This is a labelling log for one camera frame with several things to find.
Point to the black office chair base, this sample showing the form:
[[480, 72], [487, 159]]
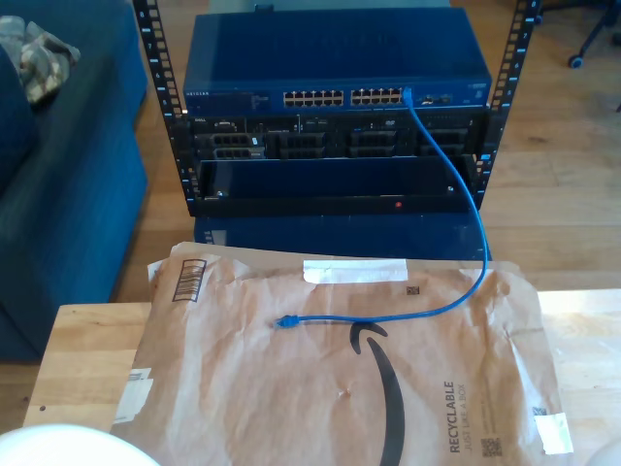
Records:
[[589, 34]]

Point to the black rack frame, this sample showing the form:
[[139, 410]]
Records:
[[160, 73]]

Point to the blue network switch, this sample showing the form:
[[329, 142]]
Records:
[[339, 53]]

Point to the camouflage cloth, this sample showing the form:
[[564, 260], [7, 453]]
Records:
[[43, 63]]

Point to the black rack server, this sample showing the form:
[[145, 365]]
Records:
[[310, 141]]

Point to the blue sofa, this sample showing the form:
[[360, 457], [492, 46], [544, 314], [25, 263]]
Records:
[[73, 194]]

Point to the brown paper mailer envelope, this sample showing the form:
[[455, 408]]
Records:
[[242, 388]]

